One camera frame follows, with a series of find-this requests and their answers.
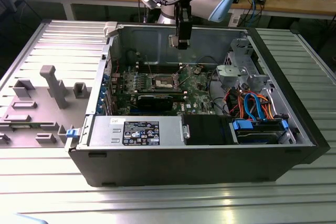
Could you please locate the silver drive cage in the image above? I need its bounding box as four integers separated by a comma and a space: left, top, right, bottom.
215, 37, 275, 90

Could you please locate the black PC case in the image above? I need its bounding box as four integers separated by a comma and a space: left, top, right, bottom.
64, 21, 331, 188

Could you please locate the orange wire bundle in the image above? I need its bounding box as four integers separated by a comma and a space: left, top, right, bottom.
227, 90, 276, 121

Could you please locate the silver CPU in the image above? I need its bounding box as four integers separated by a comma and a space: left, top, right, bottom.
169, 34, 182, 48

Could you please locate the white power strip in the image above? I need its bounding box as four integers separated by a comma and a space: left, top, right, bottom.
227, 11, 244, 27

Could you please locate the red wire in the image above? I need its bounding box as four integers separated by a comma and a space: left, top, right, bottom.
223, 87, 239, 116

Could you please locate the hard disk in blue carrier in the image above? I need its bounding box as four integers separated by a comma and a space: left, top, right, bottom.
230, 118, 291, 145

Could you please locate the blue wire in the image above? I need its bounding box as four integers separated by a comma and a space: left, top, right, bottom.
243, 93, 266, 122

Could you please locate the green motherboard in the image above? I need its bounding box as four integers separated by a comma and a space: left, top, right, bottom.
110, 61, 225, 116

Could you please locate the pale blue object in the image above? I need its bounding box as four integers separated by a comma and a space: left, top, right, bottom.
14, 212, 49, 224

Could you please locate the metal socket cover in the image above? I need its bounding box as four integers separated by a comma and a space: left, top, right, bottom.
172, 63, 191, 90

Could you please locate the blue case latch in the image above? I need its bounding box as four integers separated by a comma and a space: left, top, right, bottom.
66, 128, 80, 139

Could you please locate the pale grey case latch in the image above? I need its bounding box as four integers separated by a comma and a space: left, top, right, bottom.
103, 21, 119, 38

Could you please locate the blue network cable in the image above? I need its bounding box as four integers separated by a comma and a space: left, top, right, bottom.
249, 0, 258, 23

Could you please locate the CPU socket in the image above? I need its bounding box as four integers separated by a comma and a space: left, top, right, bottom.
148, 73, 182, 91

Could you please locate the grey parts rack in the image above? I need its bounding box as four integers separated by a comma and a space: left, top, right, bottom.
0, 65, 93, 149

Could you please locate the grey power supply unit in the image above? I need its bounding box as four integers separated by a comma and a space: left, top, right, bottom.
88, 115, 185, 148

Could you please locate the black graphics card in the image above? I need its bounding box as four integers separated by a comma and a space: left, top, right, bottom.
135, 93, 174, 112

